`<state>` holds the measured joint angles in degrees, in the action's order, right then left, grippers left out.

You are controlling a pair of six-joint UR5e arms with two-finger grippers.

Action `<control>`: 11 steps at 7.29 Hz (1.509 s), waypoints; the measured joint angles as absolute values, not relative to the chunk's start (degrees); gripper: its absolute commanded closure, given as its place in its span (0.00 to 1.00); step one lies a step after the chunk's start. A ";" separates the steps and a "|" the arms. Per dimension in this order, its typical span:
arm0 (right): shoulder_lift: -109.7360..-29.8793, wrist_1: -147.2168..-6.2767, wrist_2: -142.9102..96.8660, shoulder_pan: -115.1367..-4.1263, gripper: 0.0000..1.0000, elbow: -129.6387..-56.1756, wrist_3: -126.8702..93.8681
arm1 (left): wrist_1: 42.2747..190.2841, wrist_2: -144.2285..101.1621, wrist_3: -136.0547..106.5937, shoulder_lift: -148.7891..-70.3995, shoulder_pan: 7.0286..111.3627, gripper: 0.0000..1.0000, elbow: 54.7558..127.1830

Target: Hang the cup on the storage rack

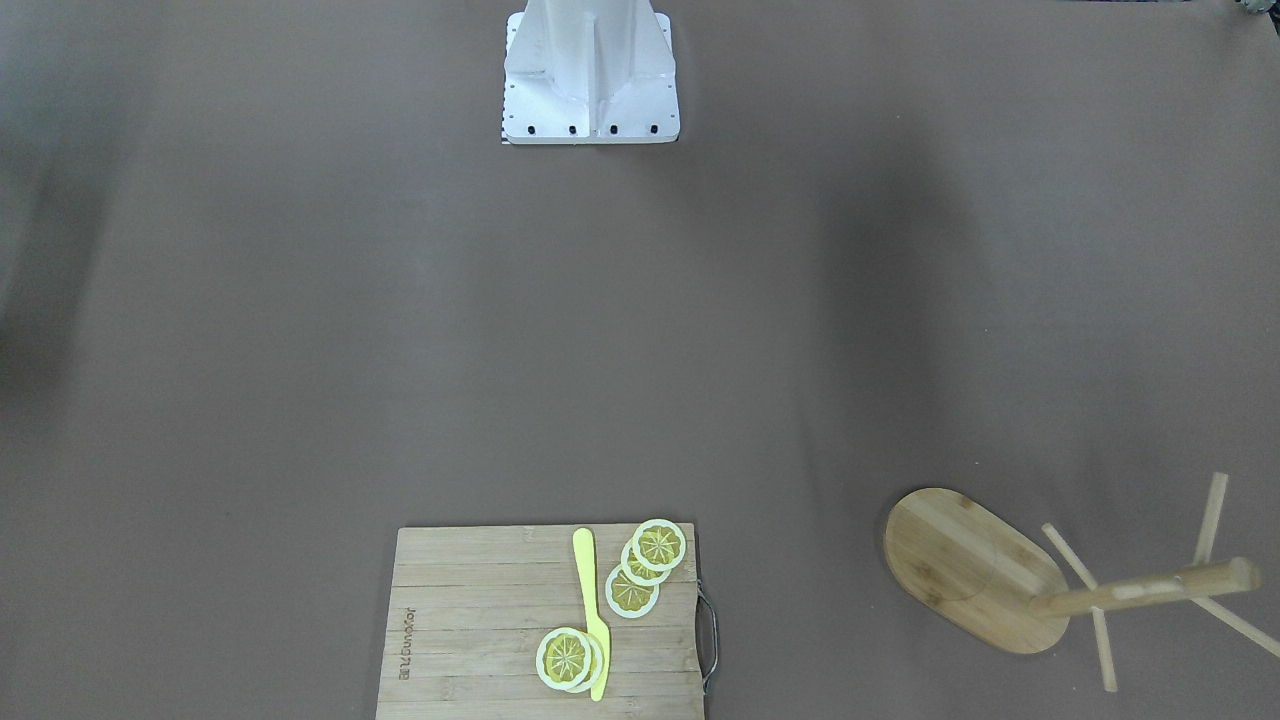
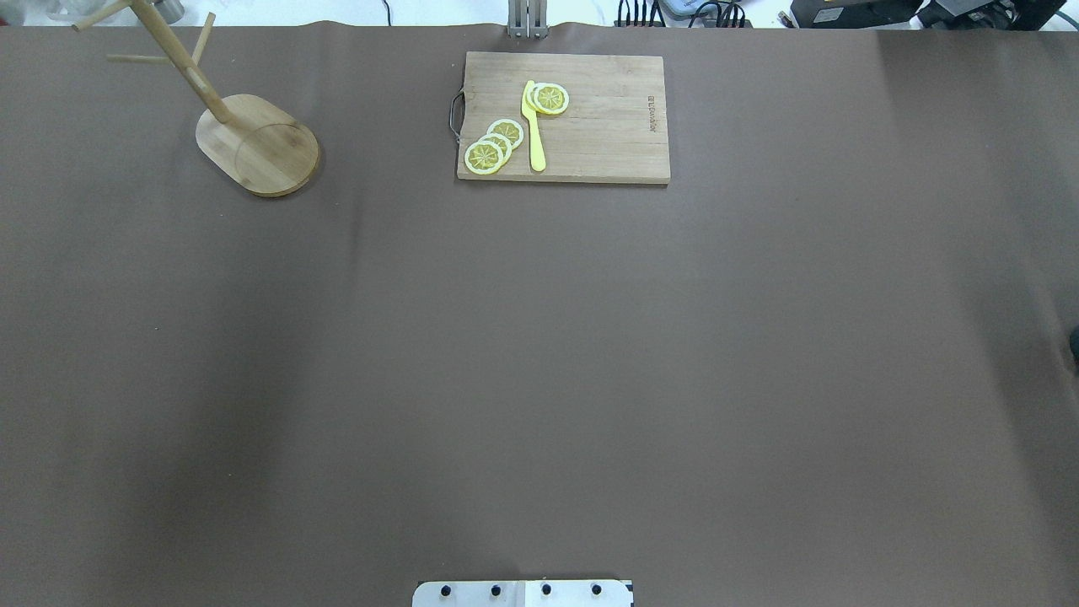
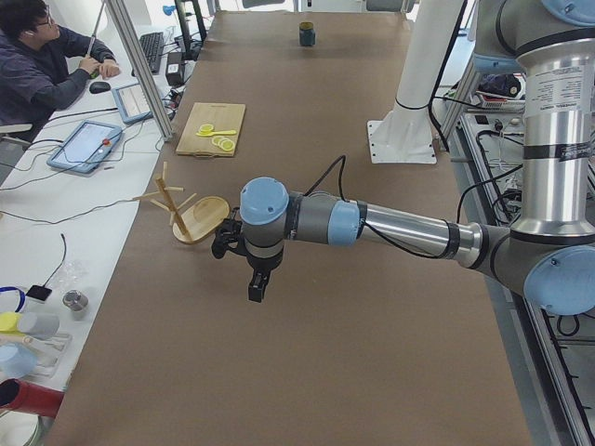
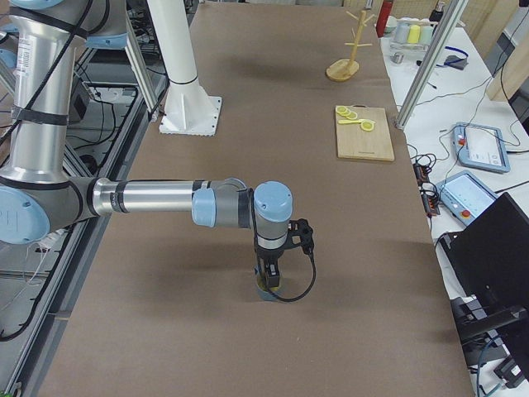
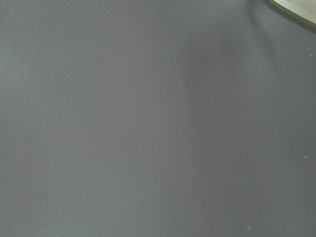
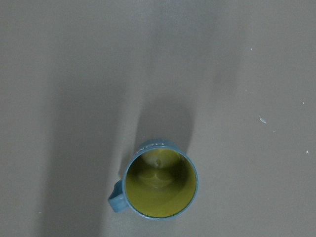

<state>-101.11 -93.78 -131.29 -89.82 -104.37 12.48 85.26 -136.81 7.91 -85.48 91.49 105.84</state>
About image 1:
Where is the wooden cup storage rack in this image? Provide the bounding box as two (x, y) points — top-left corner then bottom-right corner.
(882, 471), (1277, 693)

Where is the lemon slice top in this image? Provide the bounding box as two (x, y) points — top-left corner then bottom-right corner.
(631, 518), (689, 573)

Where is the lemon slice middle stack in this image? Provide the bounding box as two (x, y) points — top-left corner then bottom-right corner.
(620, 539), (672, 587)

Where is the lemon slice stack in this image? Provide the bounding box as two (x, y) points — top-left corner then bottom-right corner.
(605, 565), (660, 619)
(620, 539), (672, 587)

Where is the lemon slice lower stack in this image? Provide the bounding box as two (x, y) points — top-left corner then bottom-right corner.
(605, 565), (660, 619)

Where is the yellow plastic knife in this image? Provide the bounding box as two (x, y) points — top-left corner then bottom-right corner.
(572, 527), (612, 702)

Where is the lemon slice under front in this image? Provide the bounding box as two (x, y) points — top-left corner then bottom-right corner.
(566, 633), (605, 694)

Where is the bamboo cutting board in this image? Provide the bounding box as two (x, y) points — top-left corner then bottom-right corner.
(376, 521), (721, 719)

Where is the white metal robot mount base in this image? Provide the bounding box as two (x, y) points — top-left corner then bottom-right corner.
(500, 1), (681, 145)

